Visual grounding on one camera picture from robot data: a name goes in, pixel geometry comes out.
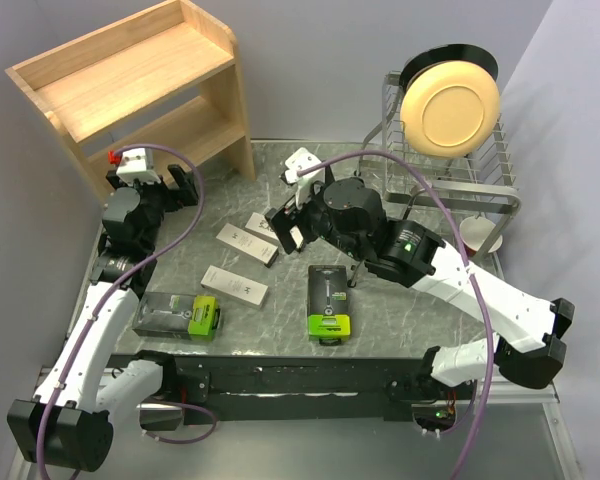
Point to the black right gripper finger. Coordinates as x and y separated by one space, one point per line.
282 225
320 175

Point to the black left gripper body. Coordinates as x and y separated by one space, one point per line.
158 199

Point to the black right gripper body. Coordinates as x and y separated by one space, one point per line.
313 219

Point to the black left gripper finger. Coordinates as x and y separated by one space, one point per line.
188 192
175 171

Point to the white Harry's labelled razor box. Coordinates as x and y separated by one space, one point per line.
258 226

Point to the white Harry's razor box front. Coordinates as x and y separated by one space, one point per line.
235 286

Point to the light wooden two-tier shelf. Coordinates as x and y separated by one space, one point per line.
90 85

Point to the black green razor box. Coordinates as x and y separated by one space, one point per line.
181 316
327 306

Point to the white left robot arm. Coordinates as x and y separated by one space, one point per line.
71 419

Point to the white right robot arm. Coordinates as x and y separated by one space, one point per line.
524 333

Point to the white Harry's razor box middle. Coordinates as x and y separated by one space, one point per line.
248 244

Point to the beige round plate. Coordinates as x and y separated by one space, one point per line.
450 109

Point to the red and white paper cup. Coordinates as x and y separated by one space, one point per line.
474 231

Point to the black round plate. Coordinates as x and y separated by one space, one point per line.
446 53

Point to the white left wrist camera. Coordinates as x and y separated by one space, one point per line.
134 165

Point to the metal wire dish rack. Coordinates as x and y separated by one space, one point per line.
480 183

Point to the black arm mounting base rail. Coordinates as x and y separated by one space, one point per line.
244 388

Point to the aluminium frame rail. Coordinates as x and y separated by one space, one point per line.
502 392

